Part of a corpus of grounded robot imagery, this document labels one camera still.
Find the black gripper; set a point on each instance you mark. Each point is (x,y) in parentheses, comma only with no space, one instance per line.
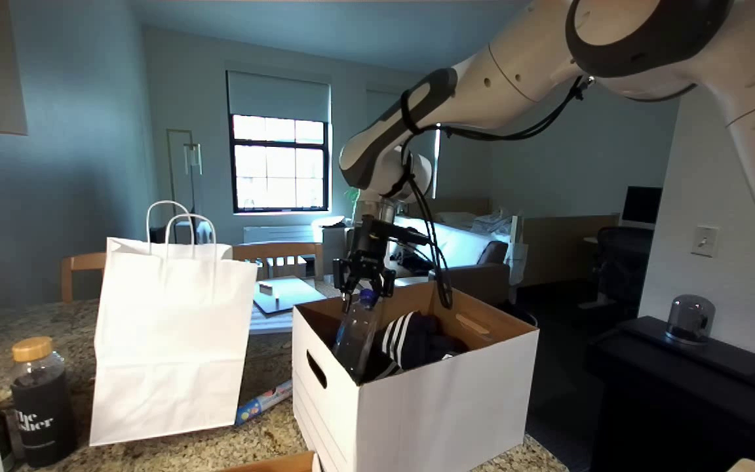
(370,254)

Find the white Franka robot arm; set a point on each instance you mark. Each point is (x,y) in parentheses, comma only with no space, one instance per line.
(746,69)

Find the white cardboard storage box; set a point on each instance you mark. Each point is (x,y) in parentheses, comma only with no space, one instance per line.
(430,421)

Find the grey waste bin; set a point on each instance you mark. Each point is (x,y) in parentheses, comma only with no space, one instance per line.
(335,249)

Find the black white striped sandal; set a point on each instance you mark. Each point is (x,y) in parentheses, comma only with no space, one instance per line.
(399,342)

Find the light blue folder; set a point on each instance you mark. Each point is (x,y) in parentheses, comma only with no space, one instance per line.
(290,294)

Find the wooden chair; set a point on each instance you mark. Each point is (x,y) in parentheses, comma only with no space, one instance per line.
(79,266)
(276,254)

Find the white radiator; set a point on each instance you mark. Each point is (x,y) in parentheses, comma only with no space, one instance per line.
(281,235)

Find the black framed window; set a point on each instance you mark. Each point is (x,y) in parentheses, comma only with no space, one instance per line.
(280,162)

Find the wooden cutting board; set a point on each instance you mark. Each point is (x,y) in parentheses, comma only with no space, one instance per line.
(273,463)

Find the white roller blind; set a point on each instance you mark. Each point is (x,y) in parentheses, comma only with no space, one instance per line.
(280,94)

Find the black office chair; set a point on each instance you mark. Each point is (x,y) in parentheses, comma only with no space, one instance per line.
(622,270)

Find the dark monitor screen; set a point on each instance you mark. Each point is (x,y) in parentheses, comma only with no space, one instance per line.
(644,206)

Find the glass dome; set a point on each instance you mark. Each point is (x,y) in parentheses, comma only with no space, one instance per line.
(691,318)

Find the black low cabinet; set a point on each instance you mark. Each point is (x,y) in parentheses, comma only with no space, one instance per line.
(683,402)

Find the dark jar with wooden lid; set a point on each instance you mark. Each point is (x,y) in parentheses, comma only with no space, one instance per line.
(38,409)

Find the thin metal frame stand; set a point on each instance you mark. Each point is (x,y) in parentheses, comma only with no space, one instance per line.
(192,166)

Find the white wall outlet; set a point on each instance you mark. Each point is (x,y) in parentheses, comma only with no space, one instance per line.
(707,242)

